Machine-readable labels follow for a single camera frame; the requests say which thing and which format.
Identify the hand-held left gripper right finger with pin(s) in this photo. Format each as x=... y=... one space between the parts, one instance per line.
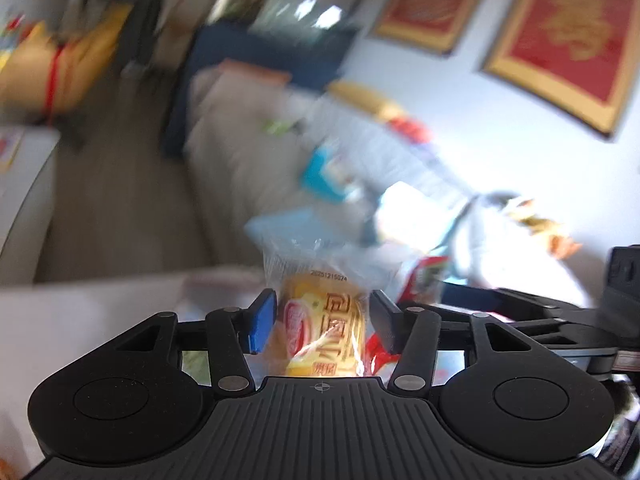
x=382 y=320

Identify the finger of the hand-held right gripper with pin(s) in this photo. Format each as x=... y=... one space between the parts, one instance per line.
x=525 y=300
x=575 y=335

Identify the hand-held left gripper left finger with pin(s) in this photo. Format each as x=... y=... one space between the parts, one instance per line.
x=262 y=320

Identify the yellow bread packet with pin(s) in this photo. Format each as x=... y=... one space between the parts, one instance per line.
x=325 y=325

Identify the red snack packet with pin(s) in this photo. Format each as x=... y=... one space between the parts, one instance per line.
x=425 y=272

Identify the pink cardboard box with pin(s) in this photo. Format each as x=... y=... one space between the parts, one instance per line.
x=100 y=320

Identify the yellow plush toy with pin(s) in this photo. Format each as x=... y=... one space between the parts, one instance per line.
x=537 y=225

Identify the blue tissue holder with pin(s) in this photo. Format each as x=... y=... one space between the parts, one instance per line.
x=327 y=177

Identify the large red gold framed picture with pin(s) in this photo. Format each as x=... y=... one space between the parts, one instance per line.
x=570 y=35

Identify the dark blue cabinet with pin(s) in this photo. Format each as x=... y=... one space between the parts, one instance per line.
x=240 y=65

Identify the white side table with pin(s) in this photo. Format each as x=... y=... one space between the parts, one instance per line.
x=25 y=200

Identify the small red gold framed picture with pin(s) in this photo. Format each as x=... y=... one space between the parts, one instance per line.
x=432 y=2

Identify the yellow plush sack red ribbon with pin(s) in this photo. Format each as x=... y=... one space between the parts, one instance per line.
x=55 y=55

